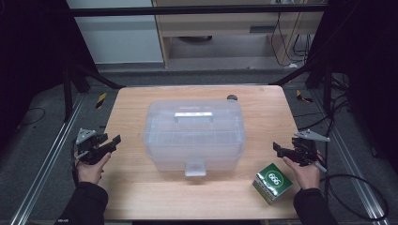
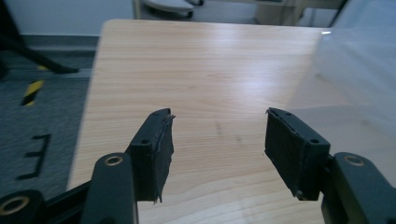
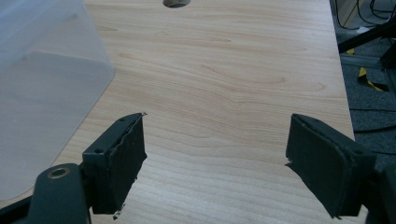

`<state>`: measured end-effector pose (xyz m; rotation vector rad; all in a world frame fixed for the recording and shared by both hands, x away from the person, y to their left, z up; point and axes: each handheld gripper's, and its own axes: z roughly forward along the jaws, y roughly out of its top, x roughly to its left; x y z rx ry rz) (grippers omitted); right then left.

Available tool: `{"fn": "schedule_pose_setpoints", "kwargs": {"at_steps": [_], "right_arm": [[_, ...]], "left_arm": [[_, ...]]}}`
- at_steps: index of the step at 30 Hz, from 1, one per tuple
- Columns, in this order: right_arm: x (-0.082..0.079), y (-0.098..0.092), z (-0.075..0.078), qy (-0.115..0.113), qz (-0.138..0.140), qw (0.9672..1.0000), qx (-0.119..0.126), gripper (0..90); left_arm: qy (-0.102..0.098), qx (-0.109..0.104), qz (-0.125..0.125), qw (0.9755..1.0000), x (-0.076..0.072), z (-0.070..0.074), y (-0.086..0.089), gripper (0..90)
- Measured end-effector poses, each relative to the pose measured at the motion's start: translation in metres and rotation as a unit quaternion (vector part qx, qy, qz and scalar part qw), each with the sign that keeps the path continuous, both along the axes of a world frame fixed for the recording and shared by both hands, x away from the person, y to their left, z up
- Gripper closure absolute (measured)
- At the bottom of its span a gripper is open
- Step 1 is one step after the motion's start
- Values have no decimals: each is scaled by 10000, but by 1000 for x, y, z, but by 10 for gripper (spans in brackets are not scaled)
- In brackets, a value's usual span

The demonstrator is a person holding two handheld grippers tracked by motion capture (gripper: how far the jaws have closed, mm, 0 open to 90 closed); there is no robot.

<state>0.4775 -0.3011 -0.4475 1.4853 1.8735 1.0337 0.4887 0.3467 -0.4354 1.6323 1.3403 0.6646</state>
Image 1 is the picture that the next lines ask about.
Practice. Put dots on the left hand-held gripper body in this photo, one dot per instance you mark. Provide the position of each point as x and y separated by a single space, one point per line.
89 146

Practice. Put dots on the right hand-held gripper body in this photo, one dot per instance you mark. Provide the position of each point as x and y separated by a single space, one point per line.
305 153

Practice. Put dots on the green cardboard box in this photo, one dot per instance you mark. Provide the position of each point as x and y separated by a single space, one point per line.
275 182

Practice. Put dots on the clear plastic storage box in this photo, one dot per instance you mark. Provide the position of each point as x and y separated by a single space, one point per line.
194 140

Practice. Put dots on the person's right hand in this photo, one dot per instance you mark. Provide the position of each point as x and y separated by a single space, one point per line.
306 176

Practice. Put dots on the person's left hand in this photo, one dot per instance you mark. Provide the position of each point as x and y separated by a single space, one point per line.
89 173

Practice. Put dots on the yellow black striped tape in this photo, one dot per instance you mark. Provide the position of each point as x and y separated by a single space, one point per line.
100 100
302 97

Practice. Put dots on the black metal stand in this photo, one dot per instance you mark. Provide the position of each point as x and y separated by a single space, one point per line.
67 93
327 90

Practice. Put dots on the small black round object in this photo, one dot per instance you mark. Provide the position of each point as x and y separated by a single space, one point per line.
232 97

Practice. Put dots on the white plug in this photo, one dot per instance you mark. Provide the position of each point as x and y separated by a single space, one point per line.
293 65

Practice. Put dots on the white cabinet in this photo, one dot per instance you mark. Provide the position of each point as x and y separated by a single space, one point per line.
119 40

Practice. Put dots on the black curtain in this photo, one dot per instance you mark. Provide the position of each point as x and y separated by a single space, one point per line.
28 62
369 62

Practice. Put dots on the light wooden desk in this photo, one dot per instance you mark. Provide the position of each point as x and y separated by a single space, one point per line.
219 23

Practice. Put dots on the aluminium floor rail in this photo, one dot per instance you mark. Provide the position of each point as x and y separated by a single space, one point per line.
353 168
50 156

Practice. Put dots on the black horizontal frame bar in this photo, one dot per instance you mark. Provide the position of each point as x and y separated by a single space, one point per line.
187 11

